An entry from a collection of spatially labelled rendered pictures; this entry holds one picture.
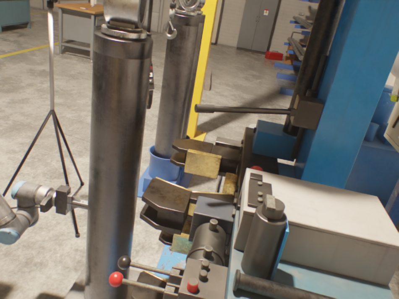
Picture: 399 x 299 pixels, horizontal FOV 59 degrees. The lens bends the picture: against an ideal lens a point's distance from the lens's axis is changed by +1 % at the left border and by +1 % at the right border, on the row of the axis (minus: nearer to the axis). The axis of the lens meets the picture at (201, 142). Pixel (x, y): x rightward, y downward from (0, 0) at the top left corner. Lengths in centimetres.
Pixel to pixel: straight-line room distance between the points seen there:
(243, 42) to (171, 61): 891
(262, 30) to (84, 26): 595
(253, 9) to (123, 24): 1013
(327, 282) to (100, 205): 95
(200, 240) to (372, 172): 271
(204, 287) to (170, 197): 41
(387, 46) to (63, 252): 211
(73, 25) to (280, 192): 659
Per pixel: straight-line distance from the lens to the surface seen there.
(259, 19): 1137
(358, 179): 362
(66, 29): 740
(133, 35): 129
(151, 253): 248
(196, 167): 158
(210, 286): 94
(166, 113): 272
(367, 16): 122
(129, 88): 131
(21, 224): 179
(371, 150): 351
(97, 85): 134
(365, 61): 123
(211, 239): 108
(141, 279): 159
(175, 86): 264
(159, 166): 288
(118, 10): 129
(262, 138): 146
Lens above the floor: 169
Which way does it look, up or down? 24 degrees down
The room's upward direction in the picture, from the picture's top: 10 degrees clockwise
